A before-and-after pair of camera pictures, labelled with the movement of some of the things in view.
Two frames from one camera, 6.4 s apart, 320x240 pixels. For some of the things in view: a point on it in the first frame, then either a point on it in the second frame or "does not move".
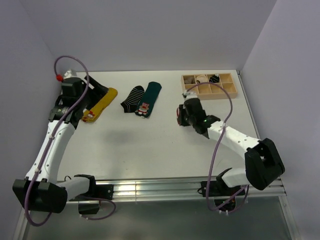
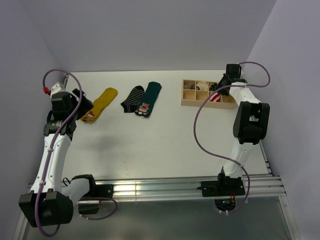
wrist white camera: x=69 y=73 to x=55 y=88
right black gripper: x=184 y=122 to x=224 y=78
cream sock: x=201 y=79 to x=202 y=85
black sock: x=215 y=78 to x=212 y=87
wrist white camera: x=188 y=94 to x=242 y=71
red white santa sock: x=179 y=114 to x=215 y=98
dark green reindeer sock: x=148 y=100 does not move
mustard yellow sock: x=92 y=114 does not move
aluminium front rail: x=132 y=189 does not move
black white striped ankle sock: x=130 y=104 does not move
